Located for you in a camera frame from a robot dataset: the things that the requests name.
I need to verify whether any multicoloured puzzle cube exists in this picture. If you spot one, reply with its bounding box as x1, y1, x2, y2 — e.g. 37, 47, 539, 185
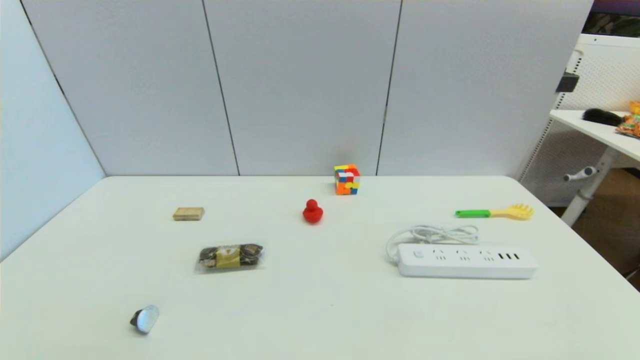
334, 163, 361, 196

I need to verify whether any red rubber duck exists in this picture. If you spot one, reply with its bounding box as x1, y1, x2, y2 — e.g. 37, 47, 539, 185
302, 199, 324, 224

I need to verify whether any clear-wrapped chocolate pack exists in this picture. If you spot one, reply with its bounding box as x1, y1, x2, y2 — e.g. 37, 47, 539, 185
195, 243, 265, 274

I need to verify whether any small tan wooden block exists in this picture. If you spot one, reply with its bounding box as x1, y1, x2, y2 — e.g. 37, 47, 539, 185
172, 207, 206, 222

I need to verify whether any white power strip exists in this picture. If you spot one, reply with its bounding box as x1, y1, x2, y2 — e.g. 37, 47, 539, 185
397, 243, 538, 280

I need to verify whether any black box on pegboard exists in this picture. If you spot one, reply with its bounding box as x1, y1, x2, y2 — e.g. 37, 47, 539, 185
556, 71, 580, 93

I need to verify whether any white side table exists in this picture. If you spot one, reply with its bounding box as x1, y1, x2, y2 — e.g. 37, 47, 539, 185
549, 109, 640, 227

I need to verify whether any black fuzzy object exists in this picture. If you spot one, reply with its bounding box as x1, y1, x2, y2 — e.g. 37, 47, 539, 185
582, 108, 625, 127

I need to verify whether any white pegboard panel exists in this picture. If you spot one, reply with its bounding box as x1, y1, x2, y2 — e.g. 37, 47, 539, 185
520, 33, 640, 207

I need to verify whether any orange snack packet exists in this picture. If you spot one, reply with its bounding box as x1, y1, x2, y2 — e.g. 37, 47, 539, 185
616, 114, 640, 139

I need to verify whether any white power strip cable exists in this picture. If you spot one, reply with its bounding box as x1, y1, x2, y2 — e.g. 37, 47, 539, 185
385, 224, 480, 264

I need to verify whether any green-handled yellow toy fork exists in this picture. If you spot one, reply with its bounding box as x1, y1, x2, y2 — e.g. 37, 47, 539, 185
455, 203, 535, 221

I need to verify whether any grey table crank handle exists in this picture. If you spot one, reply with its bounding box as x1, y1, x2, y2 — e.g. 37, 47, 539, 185
564, 166, 598, 182

